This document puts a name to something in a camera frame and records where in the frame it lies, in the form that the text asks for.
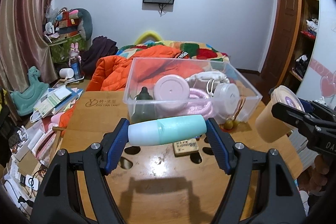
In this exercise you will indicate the clear plastic storage bin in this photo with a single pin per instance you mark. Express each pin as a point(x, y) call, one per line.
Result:
point(199, 102)

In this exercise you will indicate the cream paper roll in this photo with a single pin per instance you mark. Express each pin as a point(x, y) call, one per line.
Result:
point(274, 121)

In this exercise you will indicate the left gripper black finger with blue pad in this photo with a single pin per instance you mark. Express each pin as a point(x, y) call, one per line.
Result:
point(59, 199)
point(277, 198)

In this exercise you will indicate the white mug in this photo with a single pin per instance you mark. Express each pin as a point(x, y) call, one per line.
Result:
point(66, 73)

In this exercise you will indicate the teal dinosaur plush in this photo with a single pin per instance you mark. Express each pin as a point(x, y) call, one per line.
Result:
point(24, 102)

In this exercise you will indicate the white drawstring pouch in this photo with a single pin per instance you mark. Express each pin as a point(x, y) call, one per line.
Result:
point(207, 81)

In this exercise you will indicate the orange down jacket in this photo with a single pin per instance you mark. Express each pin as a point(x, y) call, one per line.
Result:
point(111, 72)

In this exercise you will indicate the pink brown curtain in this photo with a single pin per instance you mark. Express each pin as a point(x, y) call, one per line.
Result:
point(22, 43)

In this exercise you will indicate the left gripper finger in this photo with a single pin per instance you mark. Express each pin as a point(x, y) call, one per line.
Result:
point(305, 123)
point(317, 110)

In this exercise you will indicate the grey round cushion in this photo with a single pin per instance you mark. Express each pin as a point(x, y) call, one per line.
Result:
point(85, 27)

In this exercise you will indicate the yellow curved headboard cushion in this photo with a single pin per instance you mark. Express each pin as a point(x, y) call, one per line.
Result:
point(148, 35)

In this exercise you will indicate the person's hand on gripper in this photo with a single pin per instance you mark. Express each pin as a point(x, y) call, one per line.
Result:
point(314, 178)

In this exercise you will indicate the teal white tube bottle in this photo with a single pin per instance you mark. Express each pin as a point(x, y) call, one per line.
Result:
point(166, 130)

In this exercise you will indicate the dark green glass bottle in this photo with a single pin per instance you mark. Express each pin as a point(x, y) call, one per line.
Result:
point(143, 110)

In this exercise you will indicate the pink round lidded jar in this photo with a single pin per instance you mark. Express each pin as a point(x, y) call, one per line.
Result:
point(172, 91)

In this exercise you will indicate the wooden wardrobe shelf unit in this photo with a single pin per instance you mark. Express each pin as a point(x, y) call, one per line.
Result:
point(291, 44)

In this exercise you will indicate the cluttered green storage box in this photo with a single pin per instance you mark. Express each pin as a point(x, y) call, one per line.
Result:
point(61, 32)

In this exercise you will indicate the pink bunny water bottle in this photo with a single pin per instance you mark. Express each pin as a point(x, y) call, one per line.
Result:
point(75, 60)

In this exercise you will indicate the colourful patchwork bed quilt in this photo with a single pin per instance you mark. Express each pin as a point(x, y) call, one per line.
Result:
point(191, 50)

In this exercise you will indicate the dark purple cloth heap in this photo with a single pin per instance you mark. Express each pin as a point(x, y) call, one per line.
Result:
point(101, 47)

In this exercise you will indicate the pile of books and papers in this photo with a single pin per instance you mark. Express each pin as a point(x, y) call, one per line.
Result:
point(34, 150)

